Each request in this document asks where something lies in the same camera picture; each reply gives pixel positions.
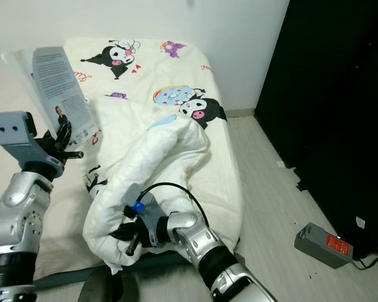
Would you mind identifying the grey paperback book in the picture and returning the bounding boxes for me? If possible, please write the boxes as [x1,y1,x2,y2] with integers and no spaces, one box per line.
[1,46,99,149]

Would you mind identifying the cream cartoon print comforter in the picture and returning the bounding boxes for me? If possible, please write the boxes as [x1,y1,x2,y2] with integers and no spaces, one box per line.
[63,38,244,277]

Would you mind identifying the grey box with red label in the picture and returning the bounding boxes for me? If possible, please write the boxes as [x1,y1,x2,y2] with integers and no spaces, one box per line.
[294,221,355,271]

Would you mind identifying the black wardrobe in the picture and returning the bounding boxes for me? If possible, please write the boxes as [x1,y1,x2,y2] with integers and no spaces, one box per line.
[253,0,378,260]

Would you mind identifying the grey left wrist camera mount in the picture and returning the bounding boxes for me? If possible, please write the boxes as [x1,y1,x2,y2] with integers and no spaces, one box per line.
[0,111,67,181]

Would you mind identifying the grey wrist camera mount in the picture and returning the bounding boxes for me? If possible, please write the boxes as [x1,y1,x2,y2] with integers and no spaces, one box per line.
[0,111,67,181]
[122,182,169,247]

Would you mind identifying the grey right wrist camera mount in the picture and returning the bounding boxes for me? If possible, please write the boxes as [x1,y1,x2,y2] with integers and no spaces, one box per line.
[122,182,169,247]

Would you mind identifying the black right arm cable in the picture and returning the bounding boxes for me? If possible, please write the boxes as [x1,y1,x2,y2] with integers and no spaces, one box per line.
[139,182,210,227]

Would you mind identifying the black power cable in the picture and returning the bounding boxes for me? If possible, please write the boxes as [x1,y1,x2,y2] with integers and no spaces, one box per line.
[350,250,378,271]

